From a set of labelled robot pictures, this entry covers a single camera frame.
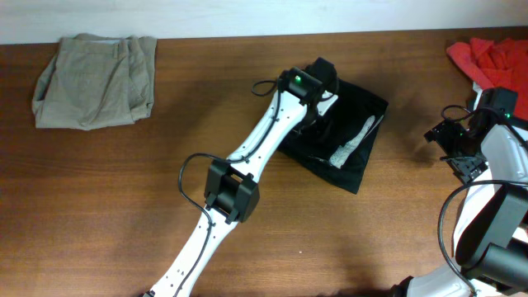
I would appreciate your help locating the black shorts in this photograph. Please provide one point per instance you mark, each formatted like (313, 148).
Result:
(337, 146)

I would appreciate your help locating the red shirt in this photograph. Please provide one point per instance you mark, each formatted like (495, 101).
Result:
(490, 64)

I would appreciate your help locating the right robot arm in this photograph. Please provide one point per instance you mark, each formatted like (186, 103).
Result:
(458, 211)

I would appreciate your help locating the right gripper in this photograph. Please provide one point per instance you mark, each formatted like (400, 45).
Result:
(460, 153)

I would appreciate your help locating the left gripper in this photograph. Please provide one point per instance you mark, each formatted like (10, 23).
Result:
(313, 117)

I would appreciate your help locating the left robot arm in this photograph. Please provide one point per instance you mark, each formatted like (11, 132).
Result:
(298, 98)

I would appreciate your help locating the folded khaki shorts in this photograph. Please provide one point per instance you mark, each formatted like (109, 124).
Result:
(95, 82)

